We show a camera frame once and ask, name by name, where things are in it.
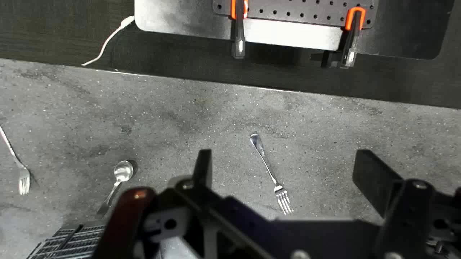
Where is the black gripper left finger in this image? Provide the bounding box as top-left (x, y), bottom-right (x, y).
top-left (174, 148), bottom-right (250, 242)

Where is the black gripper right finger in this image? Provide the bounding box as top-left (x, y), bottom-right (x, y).
top-left (351, 148), bottom-right (436, 259)

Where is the silver metal spoon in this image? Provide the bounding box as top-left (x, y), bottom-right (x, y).
top-left (93, 158), bottom-right (136, 220)

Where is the black clamp with orange grip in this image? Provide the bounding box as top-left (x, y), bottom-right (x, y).
top-left (319, 6), bottom-right (368, 71)
top-left (227, 0), bottom-right (250, 62)

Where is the black slatted rack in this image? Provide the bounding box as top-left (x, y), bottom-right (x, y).
top-left (26, 220), bottom-right (108, 259)

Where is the perforated metal board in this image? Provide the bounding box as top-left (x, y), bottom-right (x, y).
top-left (134, 0), bottom-right (380, 52)

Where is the white cable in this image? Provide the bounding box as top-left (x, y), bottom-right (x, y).
top-left (80, 14), bottom-right (136, 68)

